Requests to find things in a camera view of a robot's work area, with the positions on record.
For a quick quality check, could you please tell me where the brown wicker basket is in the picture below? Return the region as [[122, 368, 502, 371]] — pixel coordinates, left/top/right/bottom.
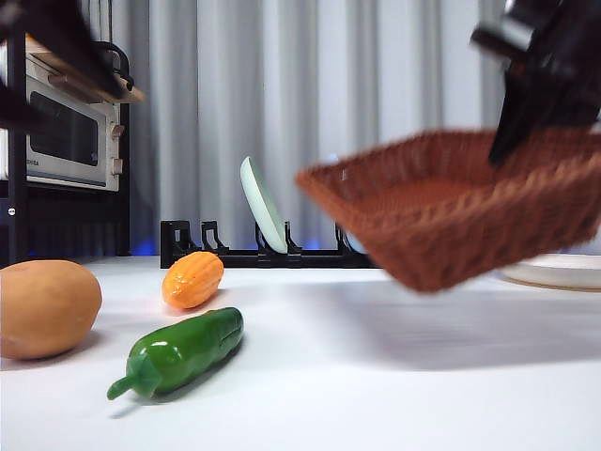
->
[[294, 129, 601, 294]]

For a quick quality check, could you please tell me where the brown potato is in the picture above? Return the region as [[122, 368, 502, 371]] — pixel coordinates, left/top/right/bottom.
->
[[0, 259, 103, 362]]

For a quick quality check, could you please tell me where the orange toy corn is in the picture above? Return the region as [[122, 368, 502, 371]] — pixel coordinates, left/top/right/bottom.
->
[[162, 251, 225, 310]]

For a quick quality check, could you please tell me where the green toy cucumber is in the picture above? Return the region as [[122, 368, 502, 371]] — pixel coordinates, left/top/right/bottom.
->
[[106, 306, 245, 401]]

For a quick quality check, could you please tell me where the cream toaster oven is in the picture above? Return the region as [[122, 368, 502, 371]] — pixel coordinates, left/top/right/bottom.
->
[[0, 49, 124, 193]]

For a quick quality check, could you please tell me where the wooden cutting board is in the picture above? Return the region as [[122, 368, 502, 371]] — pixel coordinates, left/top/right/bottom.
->
[[25, 39, 146, 105]]

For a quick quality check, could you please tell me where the white flat plate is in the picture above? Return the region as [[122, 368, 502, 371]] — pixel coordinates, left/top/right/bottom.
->
[[497, 253, 601, 292]]

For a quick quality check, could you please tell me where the grey pleated curtain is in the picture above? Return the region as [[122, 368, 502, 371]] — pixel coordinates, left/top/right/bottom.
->
[[77, 0, 601, 258]]

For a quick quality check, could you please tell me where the black dish rack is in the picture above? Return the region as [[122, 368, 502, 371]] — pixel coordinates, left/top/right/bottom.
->
[[160, 219, 384, 270]]

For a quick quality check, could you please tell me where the pale green plate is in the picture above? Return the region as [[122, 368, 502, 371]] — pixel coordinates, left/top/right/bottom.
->
[[239, 156, 288, 254]]

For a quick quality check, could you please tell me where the black metal shelf frame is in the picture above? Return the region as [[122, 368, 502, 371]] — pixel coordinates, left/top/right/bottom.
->
[[0, 27, 131, 269]]

